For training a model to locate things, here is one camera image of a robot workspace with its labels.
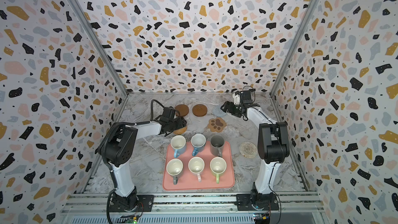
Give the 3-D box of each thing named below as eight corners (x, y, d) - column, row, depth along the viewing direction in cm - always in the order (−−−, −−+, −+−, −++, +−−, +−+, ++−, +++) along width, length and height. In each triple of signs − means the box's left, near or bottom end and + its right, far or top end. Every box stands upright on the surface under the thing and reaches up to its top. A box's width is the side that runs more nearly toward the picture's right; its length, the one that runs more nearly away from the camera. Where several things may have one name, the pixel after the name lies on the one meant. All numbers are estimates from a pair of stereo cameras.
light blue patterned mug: (191, 158, 89) (189, 151, 81) (192, 142, 96) (191, 133, 88) (205, 158, 89) (205, 151, 81) (205, 142, 96) (205, 133, 88)
